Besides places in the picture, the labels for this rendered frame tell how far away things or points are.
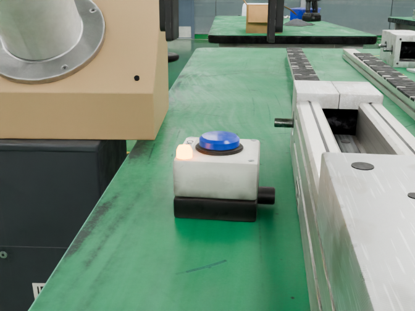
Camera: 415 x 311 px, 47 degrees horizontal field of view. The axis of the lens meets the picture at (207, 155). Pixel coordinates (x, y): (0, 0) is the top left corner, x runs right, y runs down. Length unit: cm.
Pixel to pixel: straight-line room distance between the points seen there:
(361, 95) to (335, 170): 36
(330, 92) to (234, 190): 20
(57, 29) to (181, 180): 36
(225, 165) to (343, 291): 27
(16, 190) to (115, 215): 32
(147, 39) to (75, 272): 46
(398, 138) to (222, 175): 16
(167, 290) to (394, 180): 20
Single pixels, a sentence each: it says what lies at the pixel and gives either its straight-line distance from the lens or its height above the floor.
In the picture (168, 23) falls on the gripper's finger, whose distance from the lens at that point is 45.
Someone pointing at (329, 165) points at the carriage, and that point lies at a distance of 24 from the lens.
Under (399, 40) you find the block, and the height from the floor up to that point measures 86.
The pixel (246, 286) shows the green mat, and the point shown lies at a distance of 37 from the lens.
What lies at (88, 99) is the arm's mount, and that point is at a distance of 72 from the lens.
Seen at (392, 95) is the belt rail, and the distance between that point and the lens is 106.
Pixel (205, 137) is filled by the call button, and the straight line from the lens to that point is 46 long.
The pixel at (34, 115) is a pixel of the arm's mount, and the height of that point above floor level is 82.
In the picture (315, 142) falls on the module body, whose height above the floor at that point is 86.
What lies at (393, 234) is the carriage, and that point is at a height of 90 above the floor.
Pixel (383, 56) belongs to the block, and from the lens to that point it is 172.
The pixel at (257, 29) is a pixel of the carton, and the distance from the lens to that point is 279.
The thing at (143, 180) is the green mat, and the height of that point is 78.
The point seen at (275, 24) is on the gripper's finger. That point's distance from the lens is 44.
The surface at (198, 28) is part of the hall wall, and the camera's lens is 1163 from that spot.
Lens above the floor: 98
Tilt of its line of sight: 19 degrees down
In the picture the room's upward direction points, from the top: straight up
